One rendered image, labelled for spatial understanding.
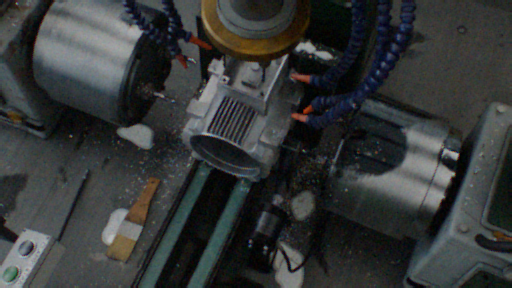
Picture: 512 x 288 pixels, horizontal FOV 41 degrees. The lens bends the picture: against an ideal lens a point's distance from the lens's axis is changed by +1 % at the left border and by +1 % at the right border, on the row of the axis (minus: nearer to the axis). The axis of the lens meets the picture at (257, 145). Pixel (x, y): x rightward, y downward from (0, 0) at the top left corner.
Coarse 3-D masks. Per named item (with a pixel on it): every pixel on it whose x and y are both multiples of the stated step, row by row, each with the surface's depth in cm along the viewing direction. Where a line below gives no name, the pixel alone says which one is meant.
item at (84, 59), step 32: (64, 0) 134; (96, 0) 134; (64, 32) 131; (96, 32) 130; (128, 32) 130; (32, 64) 135; (64, 64) 131; (96, 64) 130; (128, 64) 129; (160, 64) 144; (64, 96) 137; (96, 96) 133; (128, 96) 134
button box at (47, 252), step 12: (24, 240) 124; (36, 240) 123; (48, 240) 122; (12, 252) 123; (36, 252) 121; (48, 252) 122; (60, 252) 124; (12, 264) 122; (24, 264) 121; (36, 264) 120; (48, 264) 122; (0, 276) 121; (24, 276) 119; (36, 276) 120; (48, 276) 123
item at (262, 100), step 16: (240, 64) 134; (256, 64) 131; (272, 64) 134; (288, 64) 134; (224, 80) 130; (240, 80) 132; (256, 80) 130; (272, 80) 132; (224, 96) 132; (240, 96) 129; (256, 96) 127; (272, 96) 131
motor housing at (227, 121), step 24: (216, 96) 135; (216, 120) 130; (240, 120) 131; (264, 120) 133; (288, 120) 137; (192, 144) 139; (216, 144) 144; (240, 144) 129; (240, 168) 143; (264, 168) 134
